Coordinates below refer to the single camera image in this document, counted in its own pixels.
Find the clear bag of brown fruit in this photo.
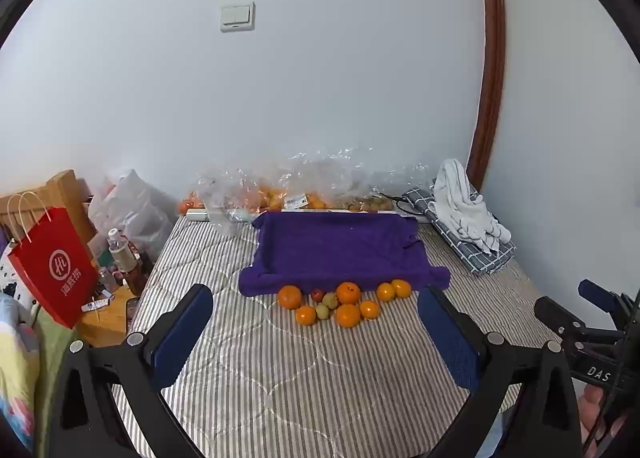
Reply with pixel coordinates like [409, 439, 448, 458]
[330, 148, 436, 214]

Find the grey checked folded cloth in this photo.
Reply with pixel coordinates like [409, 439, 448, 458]
[402, 188, 517, 275]

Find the black phone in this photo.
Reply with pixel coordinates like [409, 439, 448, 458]
[125, 297, 142, 334]

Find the person's right hand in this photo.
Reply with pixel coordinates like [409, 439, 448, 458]
[577, 381, 630, 455]

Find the brown bottle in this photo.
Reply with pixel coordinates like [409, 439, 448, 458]
[122, 258, 151, 296]

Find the red paper bag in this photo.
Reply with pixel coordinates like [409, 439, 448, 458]
[7, 192, 100, 330]

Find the large mandarin with stem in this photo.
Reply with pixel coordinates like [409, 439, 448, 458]
[335, 281, 362, 305]

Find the colourful printed blanket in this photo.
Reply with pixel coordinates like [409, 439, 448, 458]
[0, 238, 76, 449]

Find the wooden nightstand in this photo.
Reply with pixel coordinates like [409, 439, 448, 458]
[80, 285, 143, 349]

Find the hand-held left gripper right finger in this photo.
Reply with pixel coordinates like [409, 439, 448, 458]
[417, 285, 583, 458]

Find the brown wooden door frame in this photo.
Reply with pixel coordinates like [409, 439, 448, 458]
[467, 0, 507, 189]

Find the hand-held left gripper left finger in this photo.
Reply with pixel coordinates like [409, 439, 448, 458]
[47, 283, 216, 458]

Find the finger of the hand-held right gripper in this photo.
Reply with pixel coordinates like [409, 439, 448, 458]
[578, 279, 627, 315]
[534, 296, 587, 340]

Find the white light switch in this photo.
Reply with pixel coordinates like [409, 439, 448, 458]
[220, 1, 256, 32]

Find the white plastic bag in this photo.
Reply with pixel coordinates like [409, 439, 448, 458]
[89, 169, 175, 264]

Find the white striped towel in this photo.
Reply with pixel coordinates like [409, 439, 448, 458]
[431, 159, 513, 255]

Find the purple towel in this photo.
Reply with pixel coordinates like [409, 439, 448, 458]
[238, 210, 452, 297]

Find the clear bottle with white cap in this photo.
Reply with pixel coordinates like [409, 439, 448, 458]
[107, 228, 138, 271]

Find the clear plastic bag of oranges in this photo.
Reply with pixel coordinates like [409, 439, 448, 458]
[177, 153, 343, 236]

